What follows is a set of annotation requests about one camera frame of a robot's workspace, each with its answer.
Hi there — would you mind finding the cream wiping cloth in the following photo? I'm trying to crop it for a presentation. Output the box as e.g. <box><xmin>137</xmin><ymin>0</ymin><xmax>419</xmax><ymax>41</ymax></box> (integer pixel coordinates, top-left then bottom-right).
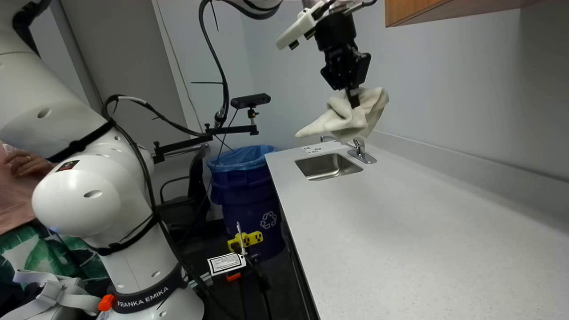
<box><xmin>295</xmin><ymin>87</ymin><xmax>389</xmax><ymax>142</ymax></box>

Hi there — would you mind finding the chrome sink faucet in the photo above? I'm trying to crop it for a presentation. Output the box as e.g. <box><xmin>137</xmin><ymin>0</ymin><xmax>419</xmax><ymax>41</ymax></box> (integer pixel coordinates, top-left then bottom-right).
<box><xmin>318</xmin><ymin>135</ymin><xmax>377</xmax><ymax>163</ymax></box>

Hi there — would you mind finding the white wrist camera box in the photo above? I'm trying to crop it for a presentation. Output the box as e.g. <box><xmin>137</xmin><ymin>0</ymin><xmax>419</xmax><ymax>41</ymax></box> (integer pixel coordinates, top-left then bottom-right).
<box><xmin>275</xmin><ymin>0</ymin><xmax>334</xmax><ymax>50</ymax></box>

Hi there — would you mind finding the wooden wall cabinet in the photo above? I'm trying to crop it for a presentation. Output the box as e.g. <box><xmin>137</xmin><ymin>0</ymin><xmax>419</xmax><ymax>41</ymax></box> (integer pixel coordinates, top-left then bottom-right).
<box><xmin>384</xmin><ymin>0</ymin><xmax>539</xmax><ymax>26</ymax></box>

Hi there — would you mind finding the black camera on tripod arm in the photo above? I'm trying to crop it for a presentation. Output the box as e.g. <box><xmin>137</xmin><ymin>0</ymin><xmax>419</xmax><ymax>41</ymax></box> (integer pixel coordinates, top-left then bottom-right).
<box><xmin>151</xmin><ymin>92</ymin><xmax>272</xmax><ymax>165</ymax></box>

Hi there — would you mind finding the person in pink shirt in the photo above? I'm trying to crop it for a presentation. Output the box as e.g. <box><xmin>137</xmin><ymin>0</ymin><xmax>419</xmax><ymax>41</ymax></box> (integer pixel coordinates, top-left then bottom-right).
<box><xmin>0</xmin><ymin>142</ymin><xmax>110</xmax><ymax>314</ymax></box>

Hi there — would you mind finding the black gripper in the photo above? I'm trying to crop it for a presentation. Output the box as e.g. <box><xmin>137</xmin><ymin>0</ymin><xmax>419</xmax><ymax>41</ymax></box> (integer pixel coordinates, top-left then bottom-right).
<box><xmin>315</xmin><ymin>12</ymin><xmax>371</xmax><ymax>108</ymax></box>

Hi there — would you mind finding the yellow clamp with label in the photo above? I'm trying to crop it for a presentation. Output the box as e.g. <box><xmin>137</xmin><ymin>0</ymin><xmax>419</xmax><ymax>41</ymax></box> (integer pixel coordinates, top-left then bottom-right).
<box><xmin>206</xmin><ymin>224</ymin><xmax>265</xmax><ymax>279</ymax></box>

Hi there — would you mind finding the blue recycling bin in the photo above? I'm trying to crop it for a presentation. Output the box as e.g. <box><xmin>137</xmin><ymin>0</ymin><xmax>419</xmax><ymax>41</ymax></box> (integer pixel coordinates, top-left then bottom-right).
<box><xmin>208</xmin><ymin>144</ymin><xmax>284</xmax><ymax>259</ymax></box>

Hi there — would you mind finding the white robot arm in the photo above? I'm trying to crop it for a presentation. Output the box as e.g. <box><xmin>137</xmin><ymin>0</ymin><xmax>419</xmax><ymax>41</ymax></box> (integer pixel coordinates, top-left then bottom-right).
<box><xmin>0</xmin><ymin>0</ymin><xmax>204</xmax><ymax>320</ymax></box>

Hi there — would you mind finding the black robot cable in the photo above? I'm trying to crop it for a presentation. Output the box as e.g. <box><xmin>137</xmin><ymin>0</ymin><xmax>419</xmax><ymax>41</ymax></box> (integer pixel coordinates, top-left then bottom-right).
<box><xmin>103</xmin><ymin>0</ymin><xmax>233</xmax><ymax>156</ymax></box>

